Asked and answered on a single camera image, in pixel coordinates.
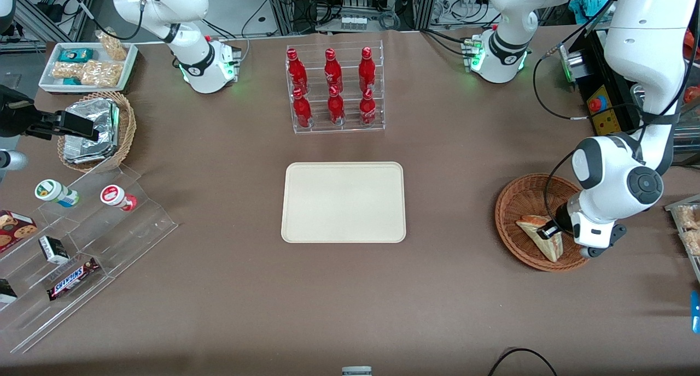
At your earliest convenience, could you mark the light brown deep wicker basket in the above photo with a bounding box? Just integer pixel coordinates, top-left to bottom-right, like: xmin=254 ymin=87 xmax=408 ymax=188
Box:
xmin=57 ymin=91 xmax=137 ymax=173

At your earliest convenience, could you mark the silver foil wrapped package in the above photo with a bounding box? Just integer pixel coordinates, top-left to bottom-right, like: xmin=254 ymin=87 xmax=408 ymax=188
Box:
xmin=65 ymin=98 xmax=120 ymax=147
xmin=63 ymin=136 xmax=116 ymax=165

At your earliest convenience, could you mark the red-lid white yogurt bottle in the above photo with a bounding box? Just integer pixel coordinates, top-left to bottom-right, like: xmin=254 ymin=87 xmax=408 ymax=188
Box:
xmin=100 ymin=185 xmax=138 ymax=212

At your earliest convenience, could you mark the green-lid white yogurt bottle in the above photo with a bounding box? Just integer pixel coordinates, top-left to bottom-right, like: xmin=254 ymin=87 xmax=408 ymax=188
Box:
xmin=34 ymin=179 xmax=80 ymax=208

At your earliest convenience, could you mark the brown round wicker basket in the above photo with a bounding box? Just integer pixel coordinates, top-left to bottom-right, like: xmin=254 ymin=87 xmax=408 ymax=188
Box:
xmin=495 ymin=173 xmax=602 ymax=272

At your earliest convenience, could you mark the large teal snack pack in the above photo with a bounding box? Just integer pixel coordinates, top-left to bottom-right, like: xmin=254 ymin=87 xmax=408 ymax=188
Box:
xmin=59 ymin=48 xmax=95 ymax=63

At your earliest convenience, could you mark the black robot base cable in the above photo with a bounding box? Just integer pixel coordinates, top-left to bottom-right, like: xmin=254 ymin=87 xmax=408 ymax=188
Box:
xmin=420 ymin=29 xmax=472 ymax=57

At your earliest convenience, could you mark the black yellow-panel food warmer cabinet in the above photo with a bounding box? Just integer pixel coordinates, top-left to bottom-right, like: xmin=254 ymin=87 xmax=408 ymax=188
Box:
xmin=566 ymin=29 xmax=700 ymax=166

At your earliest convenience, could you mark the clear bag of beige snacks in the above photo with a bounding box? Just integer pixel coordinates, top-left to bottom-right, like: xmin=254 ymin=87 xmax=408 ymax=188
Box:
xmin=52 ymin=62 xmax=84 ymax=80
xmin=80 ymin=60 xmax=124 ymax=88
xmin=96 ymin=29 xmax=129 ymax=61

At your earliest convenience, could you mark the cream rectangular plastic tray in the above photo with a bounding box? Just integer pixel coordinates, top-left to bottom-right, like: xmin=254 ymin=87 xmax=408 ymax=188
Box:
xmin=281 ymin=162 xmax=407 ymax=244

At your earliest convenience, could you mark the clear acrylic stepped shelf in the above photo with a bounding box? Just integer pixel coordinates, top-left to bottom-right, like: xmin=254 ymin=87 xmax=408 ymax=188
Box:
xmin=0 ymin=164 xmax=179 ymax=355

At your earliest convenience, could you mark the small silver box device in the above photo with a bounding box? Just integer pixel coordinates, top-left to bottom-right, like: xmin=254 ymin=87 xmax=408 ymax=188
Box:
xmin=558 ymin=44 xmax=583 ymax=84

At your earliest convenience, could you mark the metal equipment rack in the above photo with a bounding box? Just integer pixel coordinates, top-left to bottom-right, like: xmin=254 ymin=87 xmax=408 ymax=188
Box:
xmin=261 ymin=0 xmax=493 ymax=33

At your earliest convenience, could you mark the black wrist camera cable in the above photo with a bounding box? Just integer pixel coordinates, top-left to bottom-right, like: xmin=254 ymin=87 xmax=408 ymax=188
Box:
xmin=533 ymin=15 xmax=700 ymax=234

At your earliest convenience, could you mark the red cola bottle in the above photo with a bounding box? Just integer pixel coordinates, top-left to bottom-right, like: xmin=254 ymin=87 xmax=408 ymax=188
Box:
xmin=358 ymin=46 xmax=377 ymax=91
xmin=327 ymin=85 xmax=346 ymax=126
xmin=292 ymin=87 xmax=313 ymax=128
xmin=324 ymin=48 xmax=343 ymax=91
xmin=359 ymin=88 xmax=377 ymax=126
xmin=287 ymin=48 xmax=308 ymax=92

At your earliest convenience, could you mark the teal cloth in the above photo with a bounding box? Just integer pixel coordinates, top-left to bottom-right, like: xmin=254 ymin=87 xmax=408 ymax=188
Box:
xmin=568 ymin=0 xmax=609 ymax=17

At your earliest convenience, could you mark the triangular sandwich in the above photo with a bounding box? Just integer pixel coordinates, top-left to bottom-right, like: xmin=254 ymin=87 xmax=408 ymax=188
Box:
xmin=516 ymin=215 xmax=564 ymax=263

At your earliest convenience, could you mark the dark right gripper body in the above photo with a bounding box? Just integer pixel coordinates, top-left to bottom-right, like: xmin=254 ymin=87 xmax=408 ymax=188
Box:
xmin=0 ymin=85 xmax=61 ymax=140

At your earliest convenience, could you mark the clear acrylic bottle rack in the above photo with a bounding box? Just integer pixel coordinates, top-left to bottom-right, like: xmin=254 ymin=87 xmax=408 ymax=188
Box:
xmin=285 ymin=40 xmax=386 ymax=135

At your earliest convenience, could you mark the small black white carton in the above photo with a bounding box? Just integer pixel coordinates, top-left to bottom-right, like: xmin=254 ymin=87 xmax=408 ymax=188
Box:
xmin=38 ymin=236 xmax=70 ymax=265

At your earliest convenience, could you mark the grey metal snack tray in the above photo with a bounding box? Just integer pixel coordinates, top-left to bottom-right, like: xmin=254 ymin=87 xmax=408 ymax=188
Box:
xmin=664 ymin=195 xmax=700 ymax=284

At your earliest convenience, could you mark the snickers chocolate bar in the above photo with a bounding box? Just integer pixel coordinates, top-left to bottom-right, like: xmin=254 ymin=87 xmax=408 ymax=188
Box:
xmin=46 ymin=257 xmax=101 ymax=302

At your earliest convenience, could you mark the black looped cable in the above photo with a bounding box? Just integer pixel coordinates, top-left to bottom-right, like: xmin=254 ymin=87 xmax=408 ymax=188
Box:
xmin=487 ymin=348 xmax=558 ymax=376

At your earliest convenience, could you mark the white rectangular snack tray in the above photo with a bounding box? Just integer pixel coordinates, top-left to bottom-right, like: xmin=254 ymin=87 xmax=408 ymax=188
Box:
xmin=38 ymin=42 xmax=138 ymax=95

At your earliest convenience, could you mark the red cookie box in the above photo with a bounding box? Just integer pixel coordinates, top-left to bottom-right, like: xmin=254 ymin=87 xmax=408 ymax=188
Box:
xmin=0 ymin=210 xmax=39 ymax=254

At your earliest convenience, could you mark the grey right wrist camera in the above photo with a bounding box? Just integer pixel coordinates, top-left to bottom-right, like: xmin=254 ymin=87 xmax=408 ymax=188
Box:
xmin=0 ymin=149 xmax=28 ymax=172

